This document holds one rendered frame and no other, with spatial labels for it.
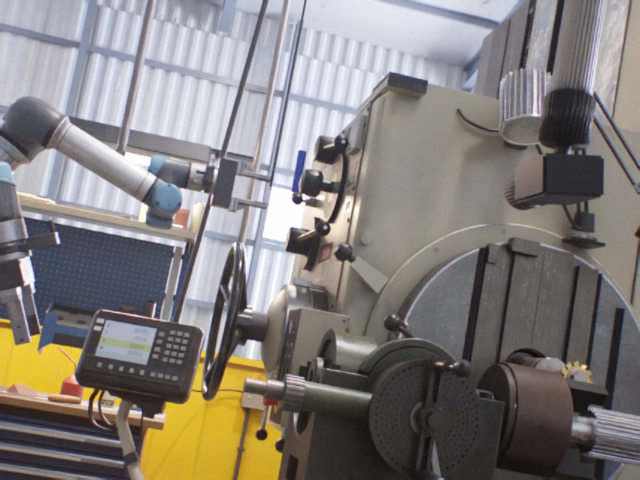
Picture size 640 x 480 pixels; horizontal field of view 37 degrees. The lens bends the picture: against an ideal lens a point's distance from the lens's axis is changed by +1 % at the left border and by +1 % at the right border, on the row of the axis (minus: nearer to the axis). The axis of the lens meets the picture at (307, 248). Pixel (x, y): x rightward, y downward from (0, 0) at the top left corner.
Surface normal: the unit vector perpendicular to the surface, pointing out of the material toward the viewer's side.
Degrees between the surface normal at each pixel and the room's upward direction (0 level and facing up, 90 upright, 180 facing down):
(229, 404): 90
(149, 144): 58
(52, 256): 90
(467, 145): 90
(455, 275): 90
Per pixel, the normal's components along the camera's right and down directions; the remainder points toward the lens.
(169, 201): 0.25, -0.08
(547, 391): 0.26, -0.65
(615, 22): -0.97, -0.20
